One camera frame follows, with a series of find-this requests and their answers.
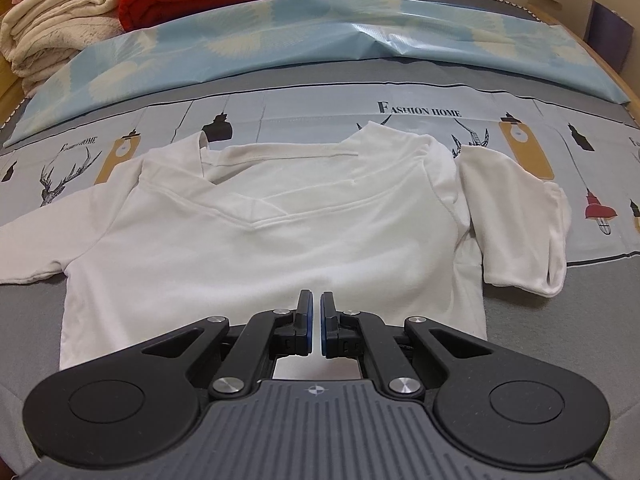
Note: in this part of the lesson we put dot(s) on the cream folded blanket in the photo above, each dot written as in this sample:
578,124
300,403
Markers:
60,20

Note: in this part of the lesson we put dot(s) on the grey printed bed sheet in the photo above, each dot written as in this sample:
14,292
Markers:
550,310

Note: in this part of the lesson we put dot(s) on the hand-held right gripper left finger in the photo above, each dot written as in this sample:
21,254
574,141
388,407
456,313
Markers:
306,327

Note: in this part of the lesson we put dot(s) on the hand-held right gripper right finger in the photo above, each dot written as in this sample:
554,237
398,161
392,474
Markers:
327,327

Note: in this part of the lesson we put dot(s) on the purple box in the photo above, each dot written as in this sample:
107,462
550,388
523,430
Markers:
607,35

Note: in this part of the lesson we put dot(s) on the light blue patterned quilt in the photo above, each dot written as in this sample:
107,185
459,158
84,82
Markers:
300,50

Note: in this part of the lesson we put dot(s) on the white t-shirt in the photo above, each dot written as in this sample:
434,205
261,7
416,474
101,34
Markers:
300,235

